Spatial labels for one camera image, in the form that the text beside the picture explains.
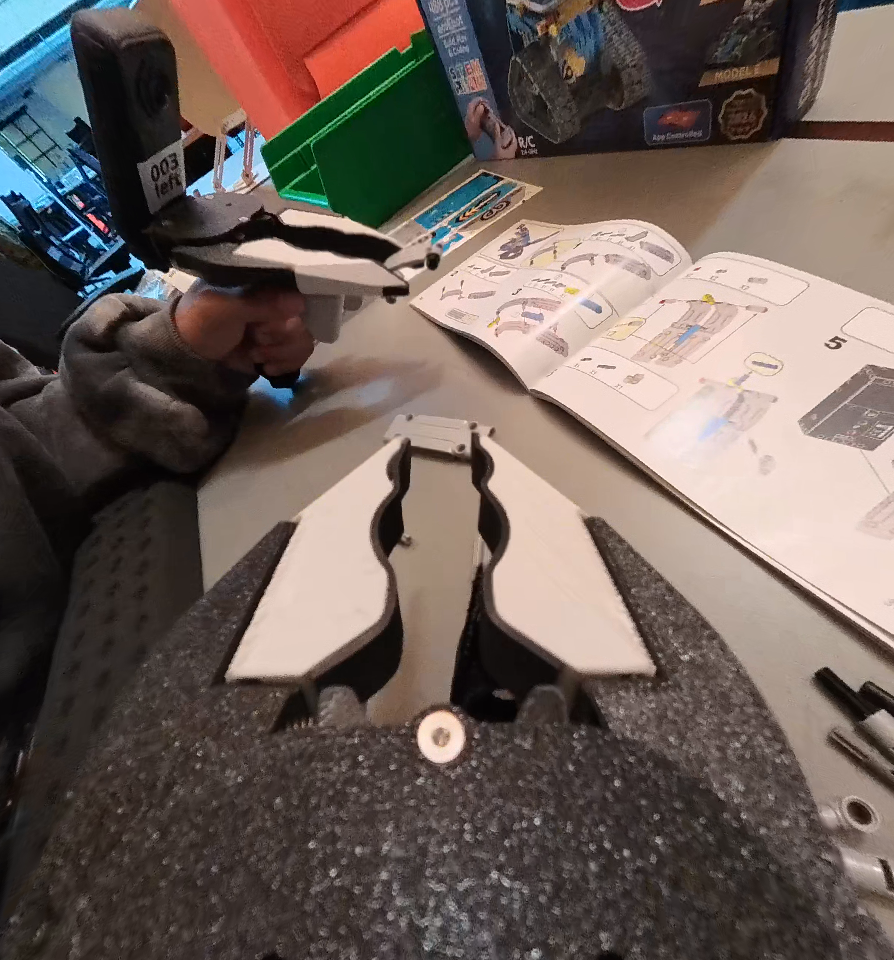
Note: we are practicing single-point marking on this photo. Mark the person's left hand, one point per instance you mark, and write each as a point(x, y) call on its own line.
point(244, 330)

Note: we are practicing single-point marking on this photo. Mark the pile of small building pins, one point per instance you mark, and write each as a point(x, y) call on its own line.
point(881, 750)

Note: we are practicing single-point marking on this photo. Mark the person's left forearm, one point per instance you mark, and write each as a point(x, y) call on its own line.
point(102, 405)

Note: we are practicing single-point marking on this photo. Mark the dark toy kit box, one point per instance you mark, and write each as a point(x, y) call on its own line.
point(604, 75)

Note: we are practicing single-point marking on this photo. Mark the black perforated surface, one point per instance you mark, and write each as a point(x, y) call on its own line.
point(117, 600)

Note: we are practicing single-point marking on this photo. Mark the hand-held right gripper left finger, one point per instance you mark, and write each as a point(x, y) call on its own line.
point(319, 592)

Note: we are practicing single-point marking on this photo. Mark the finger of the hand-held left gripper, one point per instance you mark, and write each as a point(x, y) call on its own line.
point(319, 271)
point(342, 232)

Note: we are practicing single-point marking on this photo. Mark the instruction booklet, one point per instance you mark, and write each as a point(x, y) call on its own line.
point(716, 390)

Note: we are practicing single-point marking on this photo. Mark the orange plastic bin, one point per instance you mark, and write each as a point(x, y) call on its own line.
point(267, 52)

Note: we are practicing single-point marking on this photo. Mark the green plastic bin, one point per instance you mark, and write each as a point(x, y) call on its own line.
point(372, 150)

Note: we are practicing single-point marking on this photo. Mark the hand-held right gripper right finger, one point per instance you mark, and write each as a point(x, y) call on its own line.
point(567, 592)

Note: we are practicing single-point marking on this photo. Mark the blue grey sticker sheet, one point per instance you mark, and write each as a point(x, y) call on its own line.
point(469, 206)

